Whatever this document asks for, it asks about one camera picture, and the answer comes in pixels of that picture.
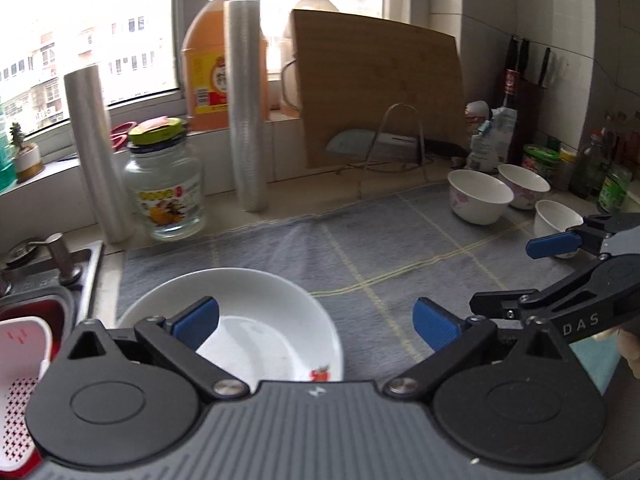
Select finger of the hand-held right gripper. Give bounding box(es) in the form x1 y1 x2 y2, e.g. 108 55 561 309
470 266 592 327
526 214 640 260

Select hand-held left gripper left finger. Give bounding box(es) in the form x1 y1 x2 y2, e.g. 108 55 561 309
66 296 251 402

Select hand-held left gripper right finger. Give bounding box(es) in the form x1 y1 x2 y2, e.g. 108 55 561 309
384 297 571 402

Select white bowl with pink flowers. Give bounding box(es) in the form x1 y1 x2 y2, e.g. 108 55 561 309
534 200 584 260
447 169 515 225
497 163 551 210

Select white fruit-print plate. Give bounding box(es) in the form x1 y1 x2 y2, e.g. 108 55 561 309
116 269 345 385

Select person's right hand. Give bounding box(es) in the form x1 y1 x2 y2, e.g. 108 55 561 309
617 329 640 383

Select yellow-lidded small jar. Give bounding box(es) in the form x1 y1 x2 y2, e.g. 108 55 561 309
556 147 577 192

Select dark green glass bottle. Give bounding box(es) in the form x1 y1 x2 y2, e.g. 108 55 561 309
569 130 607 200

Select green-label bottle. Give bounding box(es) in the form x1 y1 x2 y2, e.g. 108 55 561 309
597 162 633 214

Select green-lidded jar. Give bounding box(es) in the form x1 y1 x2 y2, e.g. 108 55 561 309
521 144 562 182

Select grey checked dish towel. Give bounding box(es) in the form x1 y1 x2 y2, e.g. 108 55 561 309
116 182 623 396

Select stainless steel sink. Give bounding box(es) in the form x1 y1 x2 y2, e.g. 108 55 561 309
0 240 104 326

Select white plastic seasoning bag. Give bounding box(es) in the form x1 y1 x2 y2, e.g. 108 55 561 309
469 107 518 171

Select dark condiment bottle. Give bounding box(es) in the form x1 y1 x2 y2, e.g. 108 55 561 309
602 110 640 171

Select glass jar with green lid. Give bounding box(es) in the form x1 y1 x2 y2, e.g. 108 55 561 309
122 116 207 241

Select dark brown knife block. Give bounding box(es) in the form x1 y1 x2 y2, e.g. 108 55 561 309
500 77 549 161

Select red basin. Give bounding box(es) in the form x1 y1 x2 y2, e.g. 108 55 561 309
0 296 77 361

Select metal sink soap pump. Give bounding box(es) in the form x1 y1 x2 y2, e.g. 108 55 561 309
46 232 84 286

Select white round container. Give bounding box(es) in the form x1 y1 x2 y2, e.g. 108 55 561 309
465 101 493 136

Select dark sauce bottle red label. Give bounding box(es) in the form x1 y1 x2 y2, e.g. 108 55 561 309
501 67 522 111

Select white plastic strainer basket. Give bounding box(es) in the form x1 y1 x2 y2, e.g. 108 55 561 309
0 316 53 480

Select metal sink hole cover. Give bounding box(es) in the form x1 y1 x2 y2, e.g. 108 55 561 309
5 237 51 267

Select white plastic bag roll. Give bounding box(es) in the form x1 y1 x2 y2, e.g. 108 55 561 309
63 66 136 245

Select clear cling film roll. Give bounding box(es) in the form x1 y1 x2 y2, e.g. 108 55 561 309
223 0 271 213

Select small potted succulent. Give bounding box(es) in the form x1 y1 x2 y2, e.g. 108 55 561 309
7 121 45 183

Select green detergent bottle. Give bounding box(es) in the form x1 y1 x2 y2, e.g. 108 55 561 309
0 102 20 195

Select large orange liquid bottle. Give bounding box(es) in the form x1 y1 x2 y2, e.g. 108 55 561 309
279 0 341 116
181 0 268 132

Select bamboo cutting board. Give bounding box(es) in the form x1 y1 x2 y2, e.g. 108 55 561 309
281 8 463 170

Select window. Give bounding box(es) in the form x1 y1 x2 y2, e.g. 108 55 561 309
0 0 431 136

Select steel cleaver with black handle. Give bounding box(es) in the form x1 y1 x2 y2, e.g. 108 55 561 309
325 129 471 162

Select red-handled scissors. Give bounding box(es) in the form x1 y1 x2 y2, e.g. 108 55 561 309
110 120 140 152

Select metal wire board rack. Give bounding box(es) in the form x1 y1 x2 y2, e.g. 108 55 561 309
336 102 435 200

